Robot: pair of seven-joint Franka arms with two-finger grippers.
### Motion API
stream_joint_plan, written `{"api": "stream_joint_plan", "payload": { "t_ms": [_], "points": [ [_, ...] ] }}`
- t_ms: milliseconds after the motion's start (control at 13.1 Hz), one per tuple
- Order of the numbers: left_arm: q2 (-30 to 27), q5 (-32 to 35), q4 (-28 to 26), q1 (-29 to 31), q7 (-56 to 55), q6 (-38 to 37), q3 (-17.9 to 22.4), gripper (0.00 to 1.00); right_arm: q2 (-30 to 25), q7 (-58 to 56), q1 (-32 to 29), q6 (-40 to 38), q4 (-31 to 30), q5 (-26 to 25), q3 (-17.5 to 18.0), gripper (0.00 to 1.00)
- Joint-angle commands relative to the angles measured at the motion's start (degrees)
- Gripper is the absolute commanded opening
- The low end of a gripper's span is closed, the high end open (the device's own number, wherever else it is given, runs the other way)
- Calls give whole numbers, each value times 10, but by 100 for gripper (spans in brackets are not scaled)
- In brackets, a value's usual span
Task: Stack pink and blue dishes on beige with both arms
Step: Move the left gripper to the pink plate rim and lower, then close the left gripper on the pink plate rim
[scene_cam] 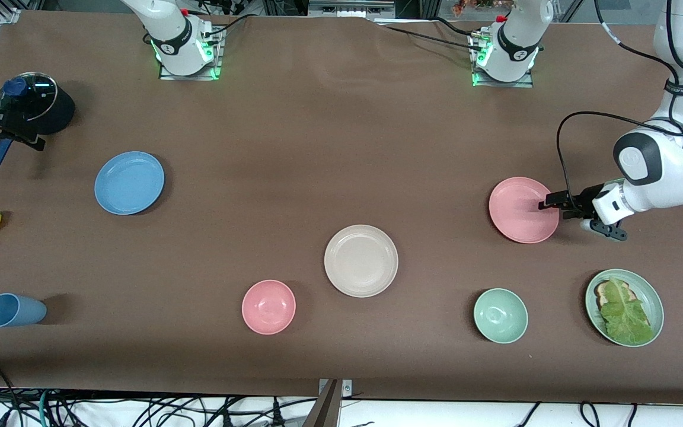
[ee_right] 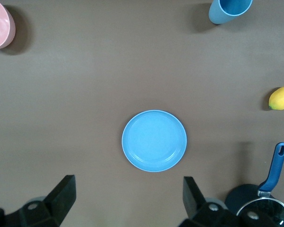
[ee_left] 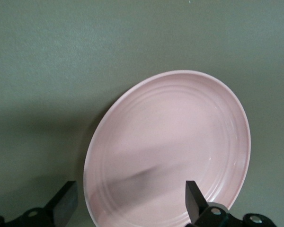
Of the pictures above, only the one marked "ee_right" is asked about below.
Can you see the glass lid blue knob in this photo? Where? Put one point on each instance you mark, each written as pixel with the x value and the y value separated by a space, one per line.
pixel 267 210

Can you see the yellow lemon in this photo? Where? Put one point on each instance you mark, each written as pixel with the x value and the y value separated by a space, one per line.
pixel 282 98

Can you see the blue cup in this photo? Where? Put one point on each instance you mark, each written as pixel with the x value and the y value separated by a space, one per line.
pixel 217 14

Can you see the brown table cover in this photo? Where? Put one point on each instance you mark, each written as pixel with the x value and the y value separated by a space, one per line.
pixel 109 71

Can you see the pink bowl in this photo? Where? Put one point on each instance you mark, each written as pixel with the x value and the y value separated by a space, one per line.
pixel 0 26

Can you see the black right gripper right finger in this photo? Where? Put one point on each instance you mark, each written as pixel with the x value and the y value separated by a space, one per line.
pixel 194 203

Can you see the blue plate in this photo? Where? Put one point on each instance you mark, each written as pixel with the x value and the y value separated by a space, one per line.
pixel 154 140

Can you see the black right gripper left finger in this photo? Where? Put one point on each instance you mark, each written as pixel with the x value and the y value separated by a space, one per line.
pixel 61 201

